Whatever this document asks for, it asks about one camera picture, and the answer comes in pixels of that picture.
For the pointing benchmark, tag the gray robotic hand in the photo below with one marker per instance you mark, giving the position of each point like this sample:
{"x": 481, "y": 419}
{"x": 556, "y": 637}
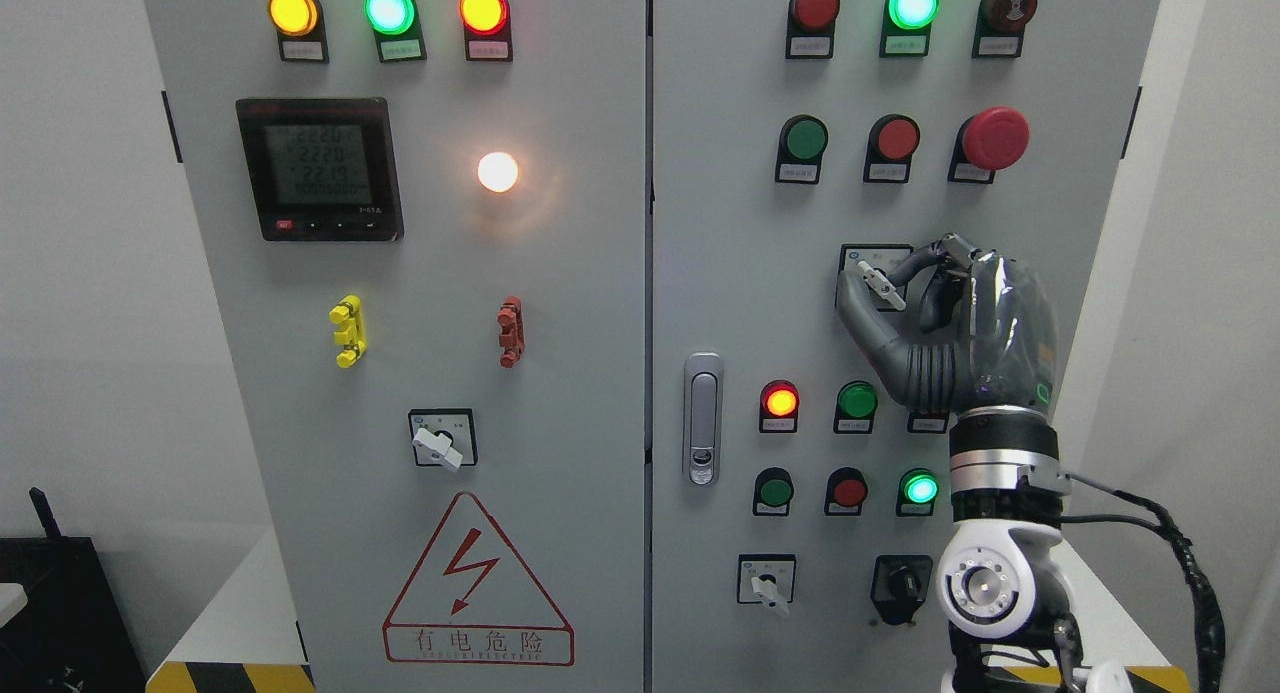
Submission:
{"x": 1003, "y": 353}

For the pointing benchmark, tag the green indicator light middle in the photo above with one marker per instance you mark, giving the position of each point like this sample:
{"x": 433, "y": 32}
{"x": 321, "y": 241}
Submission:
{"x": 855, "y": 408}

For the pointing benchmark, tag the green indicator light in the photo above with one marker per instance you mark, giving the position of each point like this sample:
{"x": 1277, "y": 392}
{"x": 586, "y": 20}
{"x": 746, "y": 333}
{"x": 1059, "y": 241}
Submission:
{"x": 855, "y": 408}
{"x": 396, "y": 27}

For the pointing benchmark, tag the lit green button lower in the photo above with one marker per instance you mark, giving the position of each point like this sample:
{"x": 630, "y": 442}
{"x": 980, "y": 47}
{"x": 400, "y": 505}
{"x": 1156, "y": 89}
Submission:
{"x": 918, "y": 491}

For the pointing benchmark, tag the red emergency stop button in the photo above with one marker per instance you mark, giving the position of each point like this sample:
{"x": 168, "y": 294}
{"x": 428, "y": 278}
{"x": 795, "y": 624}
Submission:
{"x": 988, "y": 141}

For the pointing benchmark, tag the red push button lower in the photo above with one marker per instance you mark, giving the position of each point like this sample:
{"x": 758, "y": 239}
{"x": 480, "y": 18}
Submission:
{"x": 846, "y": 493}

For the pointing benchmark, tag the red push button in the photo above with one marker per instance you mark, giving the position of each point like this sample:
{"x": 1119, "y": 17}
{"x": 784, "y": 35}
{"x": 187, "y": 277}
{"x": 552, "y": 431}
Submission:
{"x": 891, "y": 144}
{"x": 846, "y": 493}

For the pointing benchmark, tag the lit red indicator light middle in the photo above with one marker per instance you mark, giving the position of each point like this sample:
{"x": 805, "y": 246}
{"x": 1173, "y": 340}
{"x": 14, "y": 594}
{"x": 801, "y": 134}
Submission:
{"x": 778, "y": 407}

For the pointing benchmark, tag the red push button upper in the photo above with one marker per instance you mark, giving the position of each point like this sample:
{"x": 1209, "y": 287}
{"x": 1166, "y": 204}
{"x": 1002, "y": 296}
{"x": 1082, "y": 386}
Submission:
{"x": 891, "y": 144}

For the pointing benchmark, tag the green push button lower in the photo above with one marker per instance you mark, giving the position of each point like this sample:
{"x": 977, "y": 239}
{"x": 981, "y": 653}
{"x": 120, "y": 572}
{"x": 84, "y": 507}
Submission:
{"x": 773, "y": 493}

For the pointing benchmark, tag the green push button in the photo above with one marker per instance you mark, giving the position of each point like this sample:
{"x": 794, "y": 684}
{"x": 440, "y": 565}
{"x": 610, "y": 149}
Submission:
{"x": 803, "y": 140}
{"x": 773, "y": 493}

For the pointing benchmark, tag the green push button upper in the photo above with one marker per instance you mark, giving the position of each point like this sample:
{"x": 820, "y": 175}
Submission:
{"x": 803, "y": 140}

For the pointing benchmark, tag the dark red buzzer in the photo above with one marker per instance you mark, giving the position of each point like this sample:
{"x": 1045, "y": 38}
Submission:
{"x": 1000, "y": 28}

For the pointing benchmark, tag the green lit light top right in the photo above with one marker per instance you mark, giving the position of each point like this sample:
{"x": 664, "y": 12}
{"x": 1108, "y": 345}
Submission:
{"x": 906, "y": 28}

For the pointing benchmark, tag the dark red light top right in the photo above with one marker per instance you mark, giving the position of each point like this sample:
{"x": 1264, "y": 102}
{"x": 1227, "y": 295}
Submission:
{"x": 810, "y": 32}

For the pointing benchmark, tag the gray electrical cabinet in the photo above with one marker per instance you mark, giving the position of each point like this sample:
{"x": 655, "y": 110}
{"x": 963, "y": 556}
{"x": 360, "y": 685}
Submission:
{"x": 618, "y": 177}

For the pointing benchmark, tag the red terminal clip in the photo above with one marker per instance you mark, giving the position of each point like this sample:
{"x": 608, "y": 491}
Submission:
{"x": 511, "y": 337}

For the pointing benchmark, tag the electric hazard warning sticker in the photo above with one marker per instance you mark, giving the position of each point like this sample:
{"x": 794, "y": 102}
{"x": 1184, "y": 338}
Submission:
{"x": 472, "y": 599}

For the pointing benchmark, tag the red indicator light top left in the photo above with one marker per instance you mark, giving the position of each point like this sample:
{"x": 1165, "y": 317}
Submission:
{"x": 487, "y": 32}

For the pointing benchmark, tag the yellow terminal clip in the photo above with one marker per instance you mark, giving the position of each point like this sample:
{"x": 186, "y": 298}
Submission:
{"x": 350, "y": 331}

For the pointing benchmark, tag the green indicator light top left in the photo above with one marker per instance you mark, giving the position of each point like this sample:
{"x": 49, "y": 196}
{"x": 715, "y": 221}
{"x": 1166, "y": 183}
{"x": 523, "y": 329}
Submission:
{"x": 396, "y": 27}

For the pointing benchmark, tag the digital power meter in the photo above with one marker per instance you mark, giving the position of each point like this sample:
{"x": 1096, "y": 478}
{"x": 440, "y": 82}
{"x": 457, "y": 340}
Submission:
{"x": 322, "y": 170}

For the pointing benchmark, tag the yellow indicator light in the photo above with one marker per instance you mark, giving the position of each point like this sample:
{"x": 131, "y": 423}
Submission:
{"x": 300, "y": 30}

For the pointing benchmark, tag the black box with antenna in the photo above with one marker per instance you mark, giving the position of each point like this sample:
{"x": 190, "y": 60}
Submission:
{"x": 66, "y": 633}

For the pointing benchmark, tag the black key selector switch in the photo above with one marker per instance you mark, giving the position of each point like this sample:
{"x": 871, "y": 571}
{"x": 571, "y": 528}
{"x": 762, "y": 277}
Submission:
{"x": 899, "y": 586}

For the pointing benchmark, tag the silver door latch handle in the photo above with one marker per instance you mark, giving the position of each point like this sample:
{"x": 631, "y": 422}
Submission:
{"x": 701, "y": 442}

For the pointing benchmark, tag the left panel gray rotary switch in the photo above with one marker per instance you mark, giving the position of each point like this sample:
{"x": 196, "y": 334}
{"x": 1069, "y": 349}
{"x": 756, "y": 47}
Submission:
{"x": 443, "y": 438}

